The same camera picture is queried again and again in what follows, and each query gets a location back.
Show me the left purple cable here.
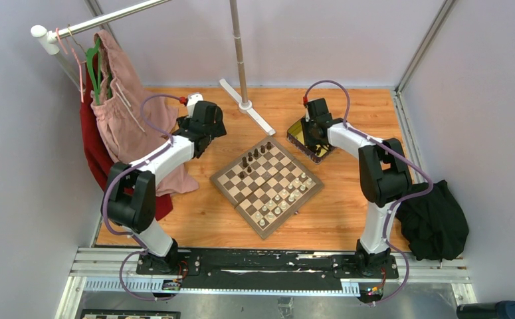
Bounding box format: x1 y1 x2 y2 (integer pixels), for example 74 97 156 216
100 93 187 302

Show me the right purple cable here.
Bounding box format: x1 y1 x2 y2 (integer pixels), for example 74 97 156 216
302 79 435 306

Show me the pink hanging garment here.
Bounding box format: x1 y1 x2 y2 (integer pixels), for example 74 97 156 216
90 29 199 197

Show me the purple cable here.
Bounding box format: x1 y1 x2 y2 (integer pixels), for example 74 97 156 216
100 93 187 302
302 79 435 306

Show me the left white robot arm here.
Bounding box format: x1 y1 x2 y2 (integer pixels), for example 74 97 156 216
101 100 226 274

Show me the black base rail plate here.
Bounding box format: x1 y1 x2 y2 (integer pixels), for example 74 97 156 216
136 248 399 292

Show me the white clothes rack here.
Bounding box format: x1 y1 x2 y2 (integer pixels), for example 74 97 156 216
30 1 276 136

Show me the wooden chess board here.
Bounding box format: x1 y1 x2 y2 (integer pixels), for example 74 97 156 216
210 136 324 239

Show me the black crumpled cloth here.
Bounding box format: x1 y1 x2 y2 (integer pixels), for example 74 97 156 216
395 179 469 261

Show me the yellow metal tin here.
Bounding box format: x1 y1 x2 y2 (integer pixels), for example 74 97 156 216
286 120 335 164

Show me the red hanging garment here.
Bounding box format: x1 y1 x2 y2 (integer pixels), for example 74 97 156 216
79 53 174 221

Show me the pink clothes hanger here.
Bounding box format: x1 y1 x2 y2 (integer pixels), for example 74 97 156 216
54 27 86 104

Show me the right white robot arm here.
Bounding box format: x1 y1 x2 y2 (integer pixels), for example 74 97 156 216
300 98 412 278

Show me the green clothes hanger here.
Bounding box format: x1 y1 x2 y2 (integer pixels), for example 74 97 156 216
86 36 113 105

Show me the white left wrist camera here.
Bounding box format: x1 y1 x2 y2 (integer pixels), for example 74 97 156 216
186 92 203 117

